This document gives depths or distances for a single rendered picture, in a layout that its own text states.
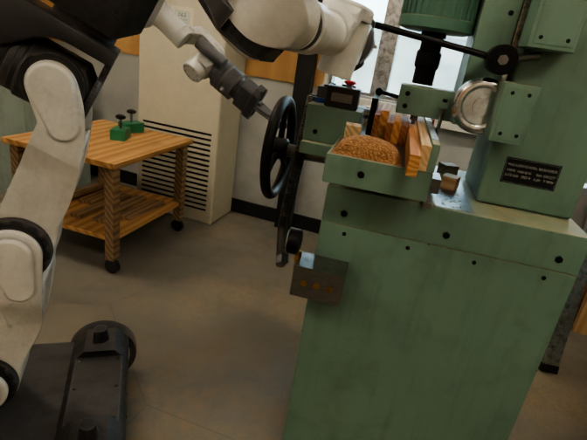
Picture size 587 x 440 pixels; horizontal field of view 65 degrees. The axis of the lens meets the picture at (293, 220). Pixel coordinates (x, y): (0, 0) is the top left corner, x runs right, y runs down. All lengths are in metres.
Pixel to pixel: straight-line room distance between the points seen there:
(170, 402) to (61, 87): 1.01
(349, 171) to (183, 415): 0.95
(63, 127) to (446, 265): 0.85
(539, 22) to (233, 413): 1.30
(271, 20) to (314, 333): 0.84
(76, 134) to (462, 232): 0.82
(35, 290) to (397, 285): 0.80
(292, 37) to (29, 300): 0.78
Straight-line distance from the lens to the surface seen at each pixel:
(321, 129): 1.15
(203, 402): 1.58
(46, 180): 1.03
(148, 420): 1.53
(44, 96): 0.95
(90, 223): 2.30
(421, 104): 1.20
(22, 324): 1.19
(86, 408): 1.32
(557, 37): 1.08
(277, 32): 0.62
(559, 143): 1.19
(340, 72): 0.84
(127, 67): 3.23
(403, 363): 1.25
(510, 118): 1.06
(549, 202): 1.22
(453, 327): 1.20
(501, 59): 1.08
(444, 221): 1.07
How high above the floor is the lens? 1.10
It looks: 22 degrees down
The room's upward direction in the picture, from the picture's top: 9 degrees clockwise
